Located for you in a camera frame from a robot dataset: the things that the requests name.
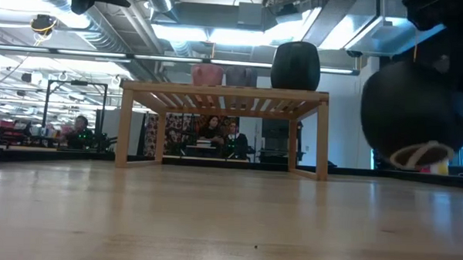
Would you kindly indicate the person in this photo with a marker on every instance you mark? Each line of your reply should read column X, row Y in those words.
column 236, row 143
column 212, row 130
column 79, row 134

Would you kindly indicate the black round mug beige base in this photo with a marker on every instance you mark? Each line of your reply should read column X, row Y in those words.
column 406, row 109

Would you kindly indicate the patterned hanging cloth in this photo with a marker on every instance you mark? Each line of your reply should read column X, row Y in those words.
column 177, row 134

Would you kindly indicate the long ceiling light strip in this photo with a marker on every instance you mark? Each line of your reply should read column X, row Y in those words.
column 141, row 57

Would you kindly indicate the wooden slatted rack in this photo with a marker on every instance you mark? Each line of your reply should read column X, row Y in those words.
column 225, row 92

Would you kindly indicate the large black round mug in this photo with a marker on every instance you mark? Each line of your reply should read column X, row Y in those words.
column 295, row 66

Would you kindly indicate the grey ceramic mug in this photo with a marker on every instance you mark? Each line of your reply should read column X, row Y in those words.
column 241, row 77

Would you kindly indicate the yellow container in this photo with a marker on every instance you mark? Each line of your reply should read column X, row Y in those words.
column 442, row 167

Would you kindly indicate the black metal frame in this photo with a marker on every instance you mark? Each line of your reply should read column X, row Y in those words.
column 101, row 102

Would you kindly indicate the pink ceramic mug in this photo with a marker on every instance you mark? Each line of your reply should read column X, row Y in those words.
column 207, row 75

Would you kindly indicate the dome security camera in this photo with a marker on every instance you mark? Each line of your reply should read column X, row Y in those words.
column 354, row 53

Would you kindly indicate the white cabinet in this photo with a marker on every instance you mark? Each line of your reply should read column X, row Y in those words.
column 133, row 132

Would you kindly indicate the large dark screen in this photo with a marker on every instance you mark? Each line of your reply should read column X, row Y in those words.
column 277, row 139

